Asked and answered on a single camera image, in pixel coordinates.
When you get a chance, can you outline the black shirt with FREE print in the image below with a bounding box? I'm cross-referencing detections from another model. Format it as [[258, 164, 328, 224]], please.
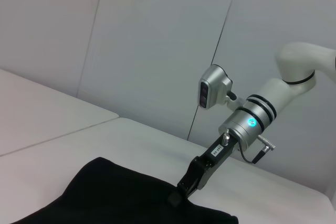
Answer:
[[10, 157, 239, 224]]

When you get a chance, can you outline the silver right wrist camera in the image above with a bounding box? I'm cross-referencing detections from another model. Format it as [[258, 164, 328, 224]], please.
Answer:
[[198, 63, 234, 110]]

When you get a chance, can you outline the black cable with silver plug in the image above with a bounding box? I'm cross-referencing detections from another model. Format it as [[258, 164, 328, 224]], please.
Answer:
[[239, 134, 277, 165]]

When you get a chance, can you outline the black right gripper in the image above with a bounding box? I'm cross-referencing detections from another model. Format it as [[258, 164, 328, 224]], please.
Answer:
[[167, 129, 237, 207]]

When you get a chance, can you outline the silver camera bracket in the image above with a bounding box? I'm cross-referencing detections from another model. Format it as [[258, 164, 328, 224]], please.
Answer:
[[225, 90, 248, 111]]

